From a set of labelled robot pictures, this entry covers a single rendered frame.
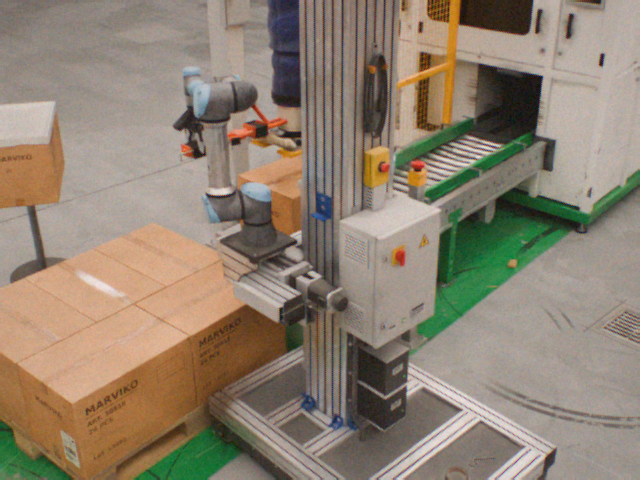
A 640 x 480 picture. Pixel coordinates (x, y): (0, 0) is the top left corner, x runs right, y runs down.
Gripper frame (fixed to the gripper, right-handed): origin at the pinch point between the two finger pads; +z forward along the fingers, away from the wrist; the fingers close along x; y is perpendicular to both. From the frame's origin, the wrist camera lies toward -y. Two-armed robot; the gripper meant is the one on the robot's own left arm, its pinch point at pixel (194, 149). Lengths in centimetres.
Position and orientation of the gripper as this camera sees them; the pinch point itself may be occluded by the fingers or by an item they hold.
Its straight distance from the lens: 358.3
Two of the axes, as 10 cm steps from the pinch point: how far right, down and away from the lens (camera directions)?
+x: -6.9, -3.3, 6.5
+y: 7.3, -3.3, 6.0
